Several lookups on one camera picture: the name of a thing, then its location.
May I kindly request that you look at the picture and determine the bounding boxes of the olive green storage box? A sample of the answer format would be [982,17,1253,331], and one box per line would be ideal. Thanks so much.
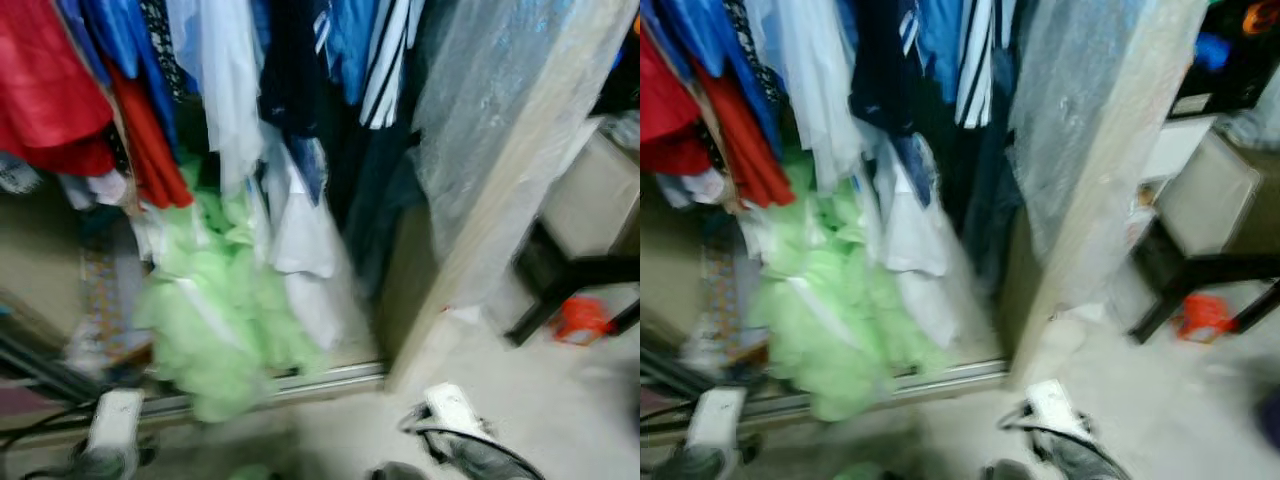
[540,120,640,259]
[1155,130,1280,256]

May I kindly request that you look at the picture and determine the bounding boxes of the dark wooden stool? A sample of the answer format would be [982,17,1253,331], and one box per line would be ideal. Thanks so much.
[1130,220,1280,346]
[505,225,640,346]

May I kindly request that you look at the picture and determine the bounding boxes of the patterned grey yellow board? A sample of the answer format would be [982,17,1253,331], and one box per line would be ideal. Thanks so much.
[695,235,751,361]
[75,235,151,361]

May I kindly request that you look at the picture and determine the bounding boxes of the small red box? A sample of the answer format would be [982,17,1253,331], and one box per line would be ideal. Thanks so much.
[1175,293,1236,344]
[550,295,613,346]

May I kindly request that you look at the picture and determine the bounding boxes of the red shiny jacket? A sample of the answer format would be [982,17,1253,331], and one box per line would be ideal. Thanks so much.
[0,0,116,179]
[640,20,716,176]

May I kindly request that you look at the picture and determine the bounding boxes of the orange-red garment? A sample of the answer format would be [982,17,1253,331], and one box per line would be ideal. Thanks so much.
[695,60,796,209]
[105,60,196,211]

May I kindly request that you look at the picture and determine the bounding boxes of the light green tulle dress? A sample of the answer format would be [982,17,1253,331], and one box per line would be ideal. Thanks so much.
[135,160,331,421]
[745,150,951,421]

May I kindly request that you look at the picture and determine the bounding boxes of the blue shirt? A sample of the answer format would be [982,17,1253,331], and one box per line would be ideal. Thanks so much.
[645,0,786,156]
[55,0,181,151]

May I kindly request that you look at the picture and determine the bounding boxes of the black white floral garment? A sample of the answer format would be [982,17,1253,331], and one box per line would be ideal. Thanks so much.
[725,0,776,101]
[140,0,191,101]

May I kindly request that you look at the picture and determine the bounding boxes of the clear bubble wrap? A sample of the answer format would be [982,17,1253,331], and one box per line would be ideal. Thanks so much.
[412,0,576,261]
[1010,0,1151,261]

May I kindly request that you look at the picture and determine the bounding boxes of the plain white garment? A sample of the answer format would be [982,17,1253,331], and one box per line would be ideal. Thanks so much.
[265,150,346,346]
[875,140,961,346]

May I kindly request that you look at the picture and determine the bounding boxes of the dark navy garment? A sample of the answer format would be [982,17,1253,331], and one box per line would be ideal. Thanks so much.
[850,0,1031,291]
[255,0,431,291]

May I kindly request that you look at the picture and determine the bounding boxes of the black white striped garment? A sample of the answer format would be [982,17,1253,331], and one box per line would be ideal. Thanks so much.
[358,0,426,131]
[955,0,1021,129]

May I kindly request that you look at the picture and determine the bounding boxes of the blue denim garment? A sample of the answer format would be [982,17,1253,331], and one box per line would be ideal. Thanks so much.
[320,0,401,106]
[915,0,976,106]

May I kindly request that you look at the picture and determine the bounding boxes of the black crate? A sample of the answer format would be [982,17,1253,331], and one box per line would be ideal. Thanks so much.
[1170,0,1280,116]

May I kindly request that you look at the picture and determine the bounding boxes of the purple plastic bin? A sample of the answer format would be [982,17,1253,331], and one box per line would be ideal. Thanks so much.
[1255,390,1280,451]

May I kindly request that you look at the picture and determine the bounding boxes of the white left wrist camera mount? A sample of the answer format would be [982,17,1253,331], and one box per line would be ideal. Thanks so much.
[88,390,146,456]
[690,388,749,451]

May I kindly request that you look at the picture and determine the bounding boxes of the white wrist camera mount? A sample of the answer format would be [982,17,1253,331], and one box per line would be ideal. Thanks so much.
[420,383,491,441]
[1025,380,1091,441]
[88,390,146,456]
[690,388,749,451]

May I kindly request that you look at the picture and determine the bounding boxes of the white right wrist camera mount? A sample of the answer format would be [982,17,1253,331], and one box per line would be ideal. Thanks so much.
[1025,380,1091,441]
[420,383,491,441]

